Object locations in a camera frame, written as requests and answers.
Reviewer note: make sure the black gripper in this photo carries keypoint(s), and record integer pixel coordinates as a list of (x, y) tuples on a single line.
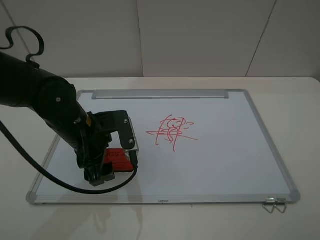
[(92, 143)]

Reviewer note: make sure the red whiteboard eraser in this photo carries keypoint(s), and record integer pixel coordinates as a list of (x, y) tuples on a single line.
[(118, 160)]

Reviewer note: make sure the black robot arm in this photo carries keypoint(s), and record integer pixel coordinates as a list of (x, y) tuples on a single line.
[(55, 100)]

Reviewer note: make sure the grey aluminium marker tray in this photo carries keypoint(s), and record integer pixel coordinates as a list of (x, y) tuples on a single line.
[(161, 94)]

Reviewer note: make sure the left metal hanging clip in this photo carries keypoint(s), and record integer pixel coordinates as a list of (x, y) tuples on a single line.
[(270, 204)]

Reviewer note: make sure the metal hanging clip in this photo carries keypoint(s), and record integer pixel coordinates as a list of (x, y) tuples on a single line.
[(280, 205), (270, 204)]

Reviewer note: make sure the right metal hanging clip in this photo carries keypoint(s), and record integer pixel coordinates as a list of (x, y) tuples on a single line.
[(280, 205)]

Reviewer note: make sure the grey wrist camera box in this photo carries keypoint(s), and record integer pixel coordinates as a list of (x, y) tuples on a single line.
[(118, 121)]

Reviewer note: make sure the white whiteboard with aluminium frame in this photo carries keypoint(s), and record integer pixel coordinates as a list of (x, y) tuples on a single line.
[(191, 150)]

